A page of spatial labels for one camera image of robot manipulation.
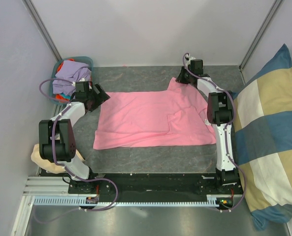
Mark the orange t shirt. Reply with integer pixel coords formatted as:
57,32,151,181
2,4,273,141
53,58,76,101

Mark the light blue cable duct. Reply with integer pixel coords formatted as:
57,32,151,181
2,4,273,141
33,196,229,207

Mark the right aluminium frame post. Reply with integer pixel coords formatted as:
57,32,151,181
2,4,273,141
238,0,284,72

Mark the beige cloth bag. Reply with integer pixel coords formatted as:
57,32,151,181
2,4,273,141
30,144,86,174

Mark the aluminium frame post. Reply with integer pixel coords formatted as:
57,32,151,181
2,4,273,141
238,0,284,72
22,0,62,61

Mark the pink t shirt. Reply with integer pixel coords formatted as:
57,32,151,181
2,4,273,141
93,78,216,150

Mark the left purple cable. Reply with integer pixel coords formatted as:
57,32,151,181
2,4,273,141
38,78,92,182

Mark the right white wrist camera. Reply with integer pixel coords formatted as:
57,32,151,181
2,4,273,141
185,55,195,66

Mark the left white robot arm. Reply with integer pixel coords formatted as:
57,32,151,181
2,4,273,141
39,81,110,193

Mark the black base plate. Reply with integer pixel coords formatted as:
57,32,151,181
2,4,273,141
68,173,242,203

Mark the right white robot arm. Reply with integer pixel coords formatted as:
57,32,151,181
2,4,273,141
176,53,239,194

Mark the lilac t shirt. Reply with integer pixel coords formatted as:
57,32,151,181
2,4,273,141
53,60,91,96

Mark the blue cream checked pillow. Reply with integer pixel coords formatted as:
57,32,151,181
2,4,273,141
233,45,292,230

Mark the teal plastic laundry basket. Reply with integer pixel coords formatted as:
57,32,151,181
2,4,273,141
48,56,94,105

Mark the left aluminium frame post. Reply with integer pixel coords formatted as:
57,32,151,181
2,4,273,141
22,0,62,61

